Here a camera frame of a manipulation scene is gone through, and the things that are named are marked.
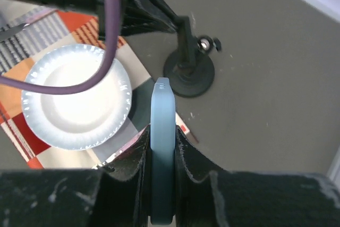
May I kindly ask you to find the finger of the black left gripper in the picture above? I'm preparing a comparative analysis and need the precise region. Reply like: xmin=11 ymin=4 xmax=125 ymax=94
xmin=121 ymin=0 xmax=190 ymax=36

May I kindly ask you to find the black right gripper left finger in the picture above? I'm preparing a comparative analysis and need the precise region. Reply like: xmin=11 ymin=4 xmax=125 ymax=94
xmin=1 ymin=128 xmax=150 ymax=226

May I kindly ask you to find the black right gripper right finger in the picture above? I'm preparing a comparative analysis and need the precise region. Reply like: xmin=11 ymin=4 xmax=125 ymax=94
xmin=175 ymin=129 xmax=339 ymax=226

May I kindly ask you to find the phone with light blue case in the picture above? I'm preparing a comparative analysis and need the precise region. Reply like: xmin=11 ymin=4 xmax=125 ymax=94
xmin=150 ymin=78 xmax=176 ymax=225

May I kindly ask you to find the black phone stand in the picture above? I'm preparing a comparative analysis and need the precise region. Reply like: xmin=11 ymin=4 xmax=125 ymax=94
xmin=163 ymin=16 xmax=222 ymax=98

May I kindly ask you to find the colourful patterned placemat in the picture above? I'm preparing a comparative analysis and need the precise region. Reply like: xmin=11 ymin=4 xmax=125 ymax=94
xmin=0 ymin=0 xmax=199 ymax=170

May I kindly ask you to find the white paper plate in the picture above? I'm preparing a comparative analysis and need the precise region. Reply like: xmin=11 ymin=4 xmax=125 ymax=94
xmin=21 ymin=44 xmax=132 ymax=150

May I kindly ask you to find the pink handled knife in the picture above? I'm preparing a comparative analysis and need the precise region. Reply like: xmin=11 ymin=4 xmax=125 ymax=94
xmin=92 ymin=129 xmax=144 ymax=170

